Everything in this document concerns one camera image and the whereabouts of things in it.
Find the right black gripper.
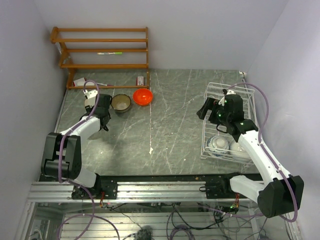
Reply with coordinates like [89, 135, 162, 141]
[197, 97, 231, 126]

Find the brown ceramic bowl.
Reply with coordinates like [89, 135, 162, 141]
[111, 94, 132, 113]

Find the white wire dish rack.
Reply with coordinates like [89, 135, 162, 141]
[196, 82, 258, 167]

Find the blue white porcelain bowl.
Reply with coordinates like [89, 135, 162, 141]
[205, 135, 229, 158]

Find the plain white bowl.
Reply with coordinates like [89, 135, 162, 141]
[229, 140, 251, 163]

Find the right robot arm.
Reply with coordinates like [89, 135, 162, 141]
[196, 94, 304, 222]

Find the wooden shelf rack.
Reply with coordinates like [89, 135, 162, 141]
[50, 26, 151, 90]

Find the cream patterned bowl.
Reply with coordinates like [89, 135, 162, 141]
[84, 96, 96, 109]

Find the pink pen on shelf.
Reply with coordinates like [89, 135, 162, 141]
[97, 82, 114, 87]

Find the white box on shelf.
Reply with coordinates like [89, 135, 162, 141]
[72, 77, 96, 88]

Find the orange plastic bowl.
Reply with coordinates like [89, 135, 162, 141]
[132, 88, 153, 107]

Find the red white small card box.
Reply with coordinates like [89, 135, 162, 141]
[136, 76, 145, 86]

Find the green white marker pen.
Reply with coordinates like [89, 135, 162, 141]
[97, 51, 123, 56]

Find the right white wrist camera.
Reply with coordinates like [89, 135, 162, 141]
[218, 88, 236, 106]

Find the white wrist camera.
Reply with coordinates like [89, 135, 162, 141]
[218, 88, 236, 106]
[83, 89, 98, 101]

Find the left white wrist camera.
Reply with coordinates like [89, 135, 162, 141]
[83, 89, 98, 101]

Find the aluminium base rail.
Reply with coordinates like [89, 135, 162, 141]
[27, 172, 237, 204]

